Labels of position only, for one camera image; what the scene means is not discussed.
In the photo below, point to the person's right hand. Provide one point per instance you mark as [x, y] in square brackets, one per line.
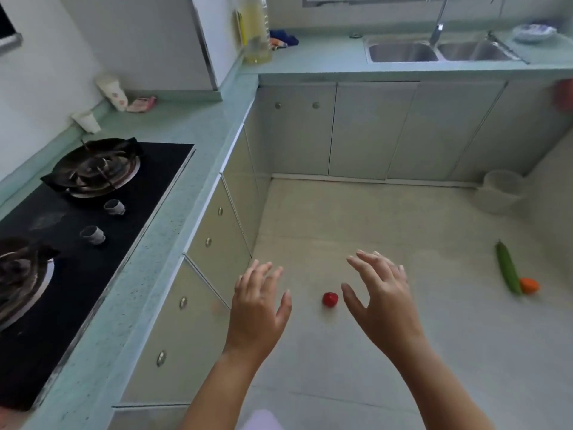
[388, 308]

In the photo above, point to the person's left hand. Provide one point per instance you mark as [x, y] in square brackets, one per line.
[255, 315]

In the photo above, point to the person's right little finger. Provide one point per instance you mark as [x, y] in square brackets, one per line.
[403, 275]

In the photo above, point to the person's right middle finger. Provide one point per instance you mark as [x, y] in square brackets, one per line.
[375, 261]

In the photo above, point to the person's left thumb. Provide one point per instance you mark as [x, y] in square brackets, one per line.
[285, 308]

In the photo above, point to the person's left little finger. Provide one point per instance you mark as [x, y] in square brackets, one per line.
[238, 286]

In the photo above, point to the person's left middle finger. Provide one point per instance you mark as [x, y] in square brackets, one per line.
[264, 279]

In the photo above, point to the person's right thumb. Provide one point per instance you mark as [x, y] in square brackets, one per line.
[353, 302]

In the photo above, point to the person's left forearm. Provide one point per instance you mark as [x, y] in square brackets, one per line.
[219, 394]

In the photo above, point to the person's right forearm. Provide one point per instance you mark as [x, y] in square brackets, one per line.
[436, 389]

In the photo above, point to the small red tomato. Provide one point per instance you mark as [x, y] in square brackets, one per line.
[330, 300]

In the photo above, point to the grey stove base cabinet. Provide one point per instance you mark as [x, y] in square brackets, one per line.
[197, 282]

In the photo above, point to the green cucumber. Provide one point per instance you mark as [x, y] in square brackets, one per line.
[508, 268]

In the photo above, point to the person's light purple clothing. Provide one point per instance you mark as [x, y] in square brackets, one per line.
[262, 420]

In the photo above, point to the white waste bin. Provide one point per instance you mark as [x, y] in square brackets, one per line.
[499, 192]

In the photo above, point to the orange carrot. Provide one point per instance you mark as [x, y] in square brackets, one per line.
[530, 285]

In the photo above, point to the grey sink base cabinet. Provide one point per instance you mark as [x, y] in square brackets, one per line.
[371, 129]

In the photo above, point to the grey stove knob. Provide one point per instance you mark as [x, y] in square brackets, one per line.
[114, 207]
[92, 235]

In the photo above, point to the black glass gas cooktop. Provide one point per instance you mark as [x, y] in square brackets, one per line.
[67, 273]

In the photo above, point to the black burner grate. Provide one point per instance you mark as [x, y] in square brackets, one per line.
[20, 277]
[94, 167]

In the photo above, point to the pink packet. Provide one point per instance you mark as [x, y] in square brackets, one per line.
[141, 104]

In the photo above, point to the steel double sink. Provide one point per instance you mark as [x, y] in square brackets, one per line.
[403, 51]

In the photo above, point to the white plastic cup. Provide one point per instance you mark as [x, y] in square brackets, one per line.
[88, 121]

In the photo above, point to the white squeeze tube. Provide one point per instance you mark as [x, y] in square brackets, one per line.
[112, 93]

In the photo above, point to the blue cloth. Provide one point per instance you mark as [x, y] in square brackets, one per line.
[287, 38]

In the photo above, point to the red hanging item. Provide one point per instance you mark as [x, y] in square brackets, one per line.
[565, 96]

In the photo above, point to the large cooking oil bottle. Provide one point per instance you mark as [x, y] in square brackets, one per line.
[257, 35]

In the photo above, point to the steel faucet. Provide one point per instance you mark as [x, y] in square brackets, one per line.
[438, 22]

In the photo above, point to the yellow hanging item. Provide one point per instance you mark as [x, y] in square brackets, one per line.
[241, 26]

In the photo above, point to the blue white patterned bowl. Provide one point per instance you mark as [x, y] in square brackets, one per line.
[533, 33]

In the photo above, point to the range hood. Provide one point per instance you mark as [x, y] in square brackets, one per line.
[8, 33]

